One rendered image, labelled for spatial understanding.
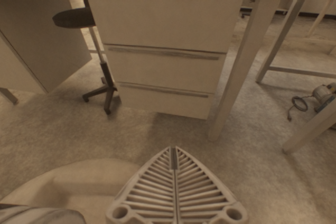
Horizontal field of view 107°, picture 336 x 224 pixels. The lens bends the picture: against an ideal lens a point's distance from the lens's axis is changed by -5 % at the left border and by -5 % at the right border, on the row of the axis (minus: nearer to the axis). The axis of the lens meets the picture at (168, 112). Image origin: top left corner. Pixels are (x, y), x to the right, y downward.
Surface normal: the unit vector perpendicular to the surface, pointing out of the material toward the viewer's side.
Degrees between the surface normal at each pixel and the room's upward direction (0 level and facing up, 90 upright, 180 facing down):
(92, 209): 0
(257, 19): 90
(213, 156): 0
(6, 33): 90
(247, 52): 90
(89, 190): 68
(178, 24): 90
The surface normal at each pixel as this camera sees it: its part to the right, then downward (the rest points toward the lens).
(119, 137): 0.00, -0.69
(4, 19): 0.98, 0.15
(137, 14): -0.22, 0.71
